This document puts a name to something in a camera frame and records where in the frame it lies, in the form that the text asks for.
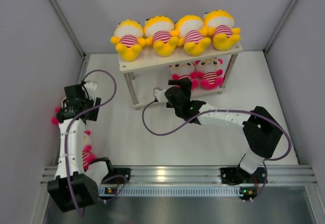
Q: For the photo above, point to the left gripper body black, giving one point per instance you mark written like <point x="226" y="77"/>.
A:
<point x="89" y="103"/>

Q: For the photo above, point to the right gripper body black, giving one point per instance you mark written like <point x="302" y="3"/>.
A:
<point x="185" y="86"/>

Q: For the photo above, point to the pink plush face down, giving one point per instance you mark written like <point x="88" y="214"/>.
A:
<point x="209" y="72"/>

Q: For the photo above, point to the pink plush with glasses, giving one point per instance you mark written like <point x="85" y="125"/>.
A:
<point x="87" y="155"/>

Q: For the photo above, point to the yellow frog plush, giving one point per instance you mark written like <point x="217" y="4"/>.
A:
<point x="160" y="33"/>
<point x="128" y="39"/>
<point x="221" y="29"/>
<point x="193" y="35"/>

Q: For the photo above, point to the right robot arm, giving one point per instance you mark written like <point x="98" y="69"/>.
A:
<point x="260" y="129"/>

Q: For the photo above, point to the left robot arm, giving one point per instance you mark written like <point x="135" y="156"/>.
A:
<point x="76" y="181"/>

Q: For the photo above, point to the white two-tier shelf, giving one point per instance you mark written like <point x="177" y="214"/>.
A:
<point x="150" y="70"/>

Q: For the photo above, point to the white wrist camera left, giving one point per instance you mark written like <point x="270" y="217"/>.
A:
<point x="90" y="89"/>

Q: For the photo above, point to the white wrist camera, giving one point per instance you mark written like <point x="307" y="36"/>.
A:
<point x="90" y="89"/>
<point x="159" y="95"/>

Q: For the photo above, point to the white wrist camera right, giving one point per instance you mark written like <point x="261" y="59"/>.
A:
<point x="159" y="95"/>

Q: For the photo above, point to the aluminium rail frame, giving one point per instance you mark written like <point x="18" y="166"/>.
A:
<point x="277" y="175"/>

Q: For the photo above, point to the perforated cable duct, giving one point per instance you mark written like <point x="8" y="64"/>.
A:
<point x="177" y="191"/>

